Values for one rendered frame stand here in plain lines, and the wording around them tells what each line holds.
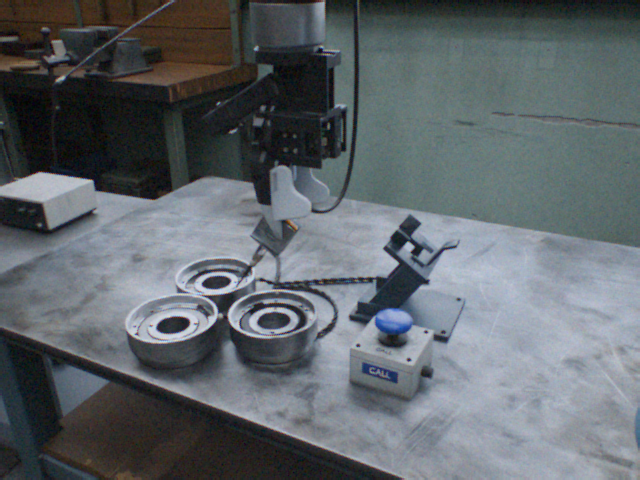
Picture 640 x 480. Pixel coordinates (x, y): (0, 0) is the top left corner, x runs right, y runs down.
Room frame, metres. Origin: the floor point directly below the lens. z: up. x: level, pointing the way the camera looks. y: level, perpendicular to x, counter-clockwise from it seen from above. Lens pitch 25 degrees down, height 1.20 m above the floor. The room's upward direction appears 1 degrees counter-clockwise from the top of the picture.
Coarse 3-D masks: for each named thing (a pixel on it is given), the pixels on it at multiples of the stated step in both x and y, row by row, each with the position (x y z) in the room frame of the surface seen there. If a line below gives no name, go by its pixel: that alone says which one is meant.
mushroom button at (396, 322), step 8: (384, 312) 0.52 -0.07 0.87; (392, 312) 0.52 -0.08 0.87; (400, 312) 0.52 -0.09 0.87; (376, 320) 0.51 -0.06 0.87; (384, 320) 0.51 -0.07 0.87; (392, 320) 0.51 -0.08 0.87; (400, 320) 0.51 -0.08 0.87; (408, 320) 0.51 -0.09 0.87; (384, 328) 0.50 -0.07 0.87; (392, 328) 0.50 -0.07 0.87; (400, 328) 0.50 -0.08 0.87; (408, 328) 0.50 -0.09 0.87; (392, 336) 0.51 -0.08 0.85
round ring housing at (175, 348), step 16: (144, 304) 0.60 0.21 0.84; (160, 304) 0.62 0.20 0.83; (176, 304) 0.62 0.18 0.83; (192, 304) 0.62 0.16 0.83; (208, 304) 0.61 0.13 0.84; (128, 320) 0.57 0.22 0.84; (160, 320) 0.58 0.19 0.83; (176, 320) 0.59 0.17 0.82; (192, 320) 0.58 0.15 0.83; (208, 320) 0.58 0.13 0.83; (128, 336) 0.54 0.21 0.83; (160, 336) 0.55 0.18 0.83; (176, 336) 0.55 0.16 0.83; (192, 336) 0.53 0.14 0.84; (208, 336) 0.55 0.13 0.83; (144, 352) 0.53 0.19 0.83; (160, 352) 0.52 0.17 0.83; (176, 352) 0.52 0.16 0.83; (192, 352) 0.53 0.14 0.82; (208, 352) 0.55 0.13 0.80
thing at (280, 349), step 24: (240, 312) 0.60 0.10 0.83; (264, 312) 0.60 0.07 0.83; (288, 312) 0.60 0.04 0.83; (312, 312) 0.59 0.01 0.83; (240, 336) 0.54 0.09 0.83; (264, 336) 0.53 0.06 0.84; (288, 336) 0.53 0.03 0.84; (312, 336) 0.55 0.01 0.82; (264, 360) 0.53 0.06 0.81; (288, 360) 0.54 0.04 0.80
